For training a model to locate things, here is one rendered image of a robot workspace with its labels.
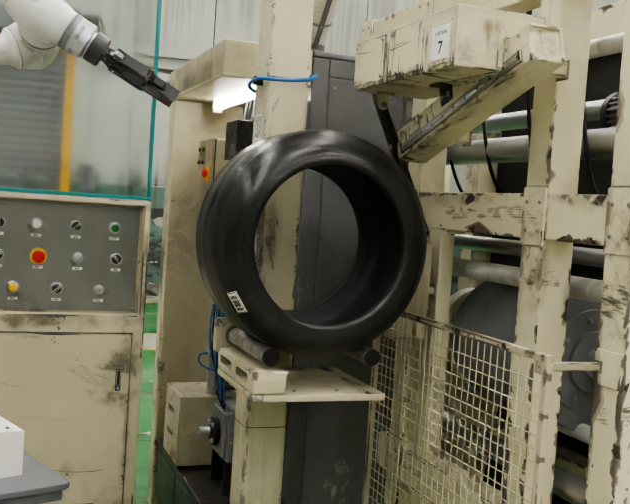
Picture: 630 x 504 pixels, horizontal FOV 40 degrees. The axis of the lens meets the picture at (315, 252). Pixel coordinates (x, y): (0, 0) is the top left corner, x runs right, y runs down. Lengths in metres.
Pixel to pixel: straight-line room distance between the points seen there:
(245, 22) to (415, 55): 9.44
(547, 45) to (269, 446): 1.39
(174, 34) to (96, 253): 8.84
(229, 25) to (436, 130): 9.32
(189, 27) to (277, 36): 9.02
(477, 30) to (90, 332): 1.51
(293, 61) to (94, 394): 1.21
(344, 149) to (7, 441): 1.05
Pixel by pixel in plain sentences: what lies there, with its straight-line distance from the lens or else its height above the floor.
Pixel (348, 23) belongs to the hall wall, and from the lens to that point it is 11.88.
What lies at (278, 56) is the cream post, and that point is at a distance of 2.58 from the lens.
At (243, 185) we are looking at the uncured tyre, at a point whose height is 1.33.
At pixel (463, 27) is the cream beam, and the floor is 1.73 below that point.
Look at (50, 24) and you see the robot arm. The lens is 2.15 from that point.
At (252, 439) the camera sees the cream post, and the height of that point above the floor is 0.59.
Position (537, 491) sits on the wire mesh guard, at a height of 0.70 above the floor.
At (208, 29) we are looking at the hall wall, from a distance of 11.61.
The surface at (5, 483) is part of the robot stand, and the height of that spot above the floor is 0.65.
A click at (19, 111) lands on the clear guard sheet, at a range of 2.82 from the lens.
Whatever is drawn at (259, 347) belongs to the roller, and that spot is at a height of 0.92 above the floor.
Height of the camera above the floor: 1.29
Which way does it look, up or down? 3 degrees down
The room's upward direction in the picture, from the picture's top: 4 degrees clockwise
